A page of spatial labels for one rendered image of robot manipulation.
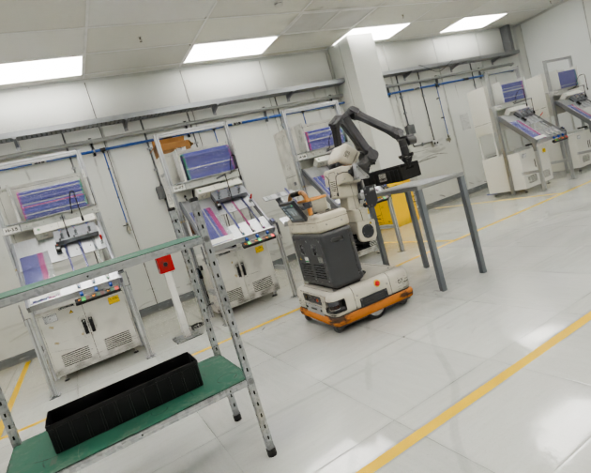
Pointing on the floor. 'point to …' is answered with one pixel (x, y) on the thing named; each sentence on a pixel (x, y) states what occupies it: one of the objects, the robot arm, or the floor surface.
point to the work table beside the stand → (430, 221)
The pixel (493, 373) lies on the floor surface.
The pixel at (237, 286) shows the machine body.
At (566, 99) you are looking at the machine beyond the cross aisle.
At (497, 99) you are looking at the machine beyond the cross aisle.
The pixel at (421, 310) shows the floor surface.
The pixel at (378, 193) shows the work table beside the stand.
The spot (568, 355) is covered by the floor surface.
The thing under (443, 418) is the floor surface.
